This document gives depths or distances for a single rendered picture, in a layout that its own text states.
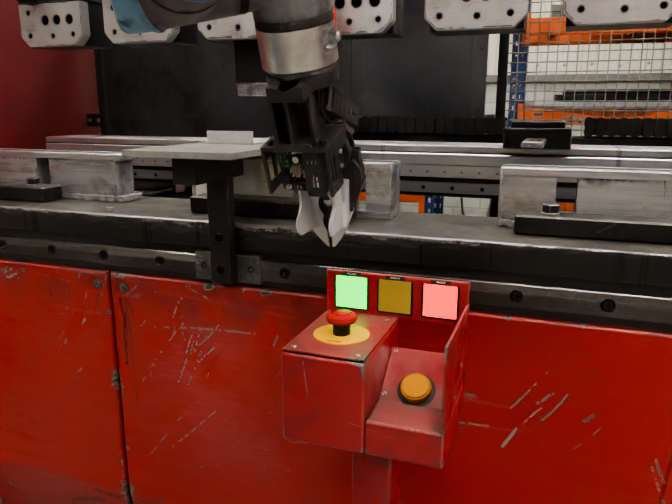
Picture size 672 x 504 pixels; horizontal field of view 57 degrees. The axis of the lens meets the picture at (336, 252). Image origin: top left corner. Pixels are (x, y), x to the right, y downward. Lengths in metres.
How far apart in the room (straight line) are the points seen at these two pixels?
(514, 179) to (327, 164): 0.47
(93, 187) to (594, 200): 0.94
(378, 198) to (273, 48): 0.51
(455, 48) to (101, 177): 0.85
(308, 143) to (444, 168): 0.70
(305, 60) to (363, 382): 0.36
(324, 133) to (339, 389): 0.30
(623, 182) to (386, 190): 0.36
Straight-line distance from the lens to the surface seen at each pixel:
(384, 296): 0.85
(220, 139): 1.07
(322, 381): 0.74
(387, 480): 0.84
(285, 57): 0.59
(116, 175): 1.31
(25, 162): 1.46
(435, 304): 0.83
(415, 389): 0.78
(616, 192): 1.01
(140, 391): 1.25
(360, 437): 0.76
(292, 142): 0.60
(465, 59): 1.55
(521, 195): 1.01
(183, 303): 1.12
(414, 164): 1.29
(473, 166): 1.27
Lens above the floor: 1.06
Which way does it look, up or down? 13 degrees down
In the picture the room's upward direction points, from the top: straight up
